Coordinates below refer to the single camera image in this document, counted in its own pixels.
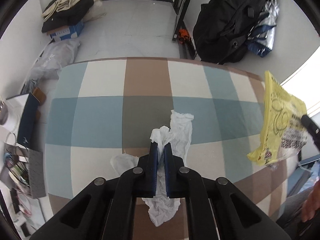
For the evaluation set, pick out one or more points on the grey plastic bag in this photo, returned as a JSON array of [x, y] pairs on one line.
[[55, 56]]

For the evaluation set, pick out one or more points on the blue white cardboard box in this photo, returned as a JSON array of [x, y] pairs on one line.
[[66, 32]]

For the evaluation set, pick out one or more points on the white cloth bag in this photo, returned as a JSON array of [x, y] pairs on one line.
[[95, 12]]

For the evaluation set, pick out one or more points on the silver blue folded umbrella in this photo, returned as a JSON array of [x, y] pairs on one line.
[[261, 37]]

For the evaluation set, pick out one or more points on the beige garment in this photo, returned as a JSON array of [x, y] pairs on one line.
[[58, 6]]

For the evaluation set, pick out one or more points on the black backpack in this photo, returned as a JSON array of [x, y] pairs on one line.
[[221, 30]]

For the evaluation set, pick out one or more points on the grey speckled box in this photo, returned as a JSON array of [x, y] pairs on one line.
[[36, 174]]

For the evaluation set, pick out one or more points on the dark blue book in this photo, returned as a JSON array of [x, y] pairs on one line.
[[27, 121]]

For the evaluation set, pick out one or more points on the person's right hand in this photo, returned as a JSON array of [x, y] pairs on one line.
[[311, 205]]

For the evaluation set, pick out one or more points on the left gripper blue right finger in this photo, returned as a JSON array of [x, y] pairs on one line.
[[216, 209]]

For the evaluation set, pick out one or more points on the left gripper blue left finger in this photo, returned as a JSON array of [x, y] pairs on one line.
[[105, 209]]

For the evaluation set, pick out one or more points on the orange black item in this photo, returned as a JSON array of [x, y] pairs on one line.
[[183, 36]]

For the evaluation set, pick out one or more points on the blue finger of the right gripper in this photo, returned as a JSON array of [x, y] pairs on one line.
[[312, 129]]

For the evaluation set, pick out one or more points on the brown wallet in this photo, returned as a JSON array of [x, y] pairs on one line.
[[39, 95]]

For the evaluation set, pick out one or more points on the checkered tablecloth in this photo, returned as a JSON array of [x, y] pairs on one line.
[[105, 108]]

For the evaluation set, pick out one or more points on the white tissue paper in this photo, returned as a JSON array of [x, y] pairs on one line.
[[178, 134]]

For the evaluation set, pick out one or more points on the toothpick holder jar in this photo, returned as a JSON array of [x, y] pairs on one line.
[[4, 112]]

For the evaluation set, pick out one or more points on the yellow printed plastic bag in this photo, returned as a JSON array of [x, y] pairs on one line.
[[282, 134]]

